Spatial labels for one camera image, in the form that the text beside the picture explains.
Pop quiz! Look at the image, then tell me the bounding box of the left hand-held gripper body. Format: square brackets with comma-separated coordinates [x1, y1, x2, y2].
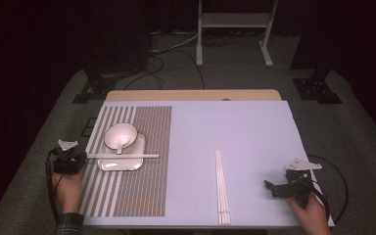
[50, 139, 87, 175]

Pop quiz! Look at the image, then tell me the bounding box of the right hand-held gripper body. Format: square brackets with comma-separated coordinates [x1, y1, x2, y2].
[284, 157, 323, 210]

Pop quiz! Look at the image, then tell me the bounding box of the white square plate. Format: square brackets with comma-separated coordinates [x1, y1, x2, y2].
[97, 132, 146, 171]

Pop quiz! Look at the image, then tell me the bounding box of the white chopstick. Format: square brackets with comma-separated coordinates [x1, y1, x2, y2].
[86, 153, 161, 160]
[217, 150, 229, 225]
[214, 150, 222, 225]
[218, 150, 232, 225]
[216, 150, 225, 225]

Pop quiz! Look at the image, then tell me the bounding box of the person's left hand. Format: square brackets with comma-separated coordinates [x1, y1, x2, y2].
[51, 167, 85, 214]

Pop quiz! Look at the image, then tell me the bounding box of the person's right hand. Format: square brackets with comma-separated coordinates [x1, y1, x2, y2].
[286, 195, 333, 235]

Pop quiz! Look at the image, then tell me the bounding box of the white spoon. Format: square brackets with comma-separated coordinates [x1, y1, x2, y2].
[115, 135, 132, 156]

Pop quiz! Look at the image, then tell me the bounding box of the white bowl with dark rim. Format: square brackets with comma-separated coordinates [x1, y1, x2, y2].
[103, 122, 139, 151]

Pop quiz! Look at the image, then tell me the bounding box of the black stand base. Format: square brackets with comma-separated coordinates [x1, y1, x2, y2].
[71, 69, 139, 105]
[292, 68, 343, 105]

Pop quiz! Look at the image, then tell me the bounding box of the brown striped placemat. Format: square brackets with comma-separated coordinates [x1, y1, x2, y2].
[79, 106, 173, 218]

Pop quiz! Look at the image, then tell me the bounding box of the white metal stand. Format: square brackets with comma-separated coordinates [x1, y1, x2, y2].
[195, 0, 280, 69]

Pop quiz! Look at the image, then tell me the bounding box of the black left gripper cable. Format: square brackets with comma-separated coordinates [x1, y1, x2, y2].
[44, 147, 63, 223]

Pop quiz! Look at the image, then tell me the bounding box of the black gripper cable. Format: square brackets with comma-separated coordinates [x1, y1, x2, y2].
[44, 147, 63, 223]
[306, 154, 351, 227]

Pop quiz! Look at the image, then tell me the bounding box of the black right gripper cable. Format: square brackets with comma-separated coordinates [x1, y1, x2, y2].
[306, 154, 351, 227]

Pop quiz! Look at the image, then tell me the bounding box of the black floor cable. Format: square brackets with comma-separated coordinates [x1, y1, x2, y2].
[123, 54, 165, 91]
[170, 48, 207, 90]

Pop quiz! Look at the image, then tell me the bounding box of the grey floor cable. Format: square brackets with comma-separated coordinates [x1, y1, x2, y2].
[149, 30, 200, 55]

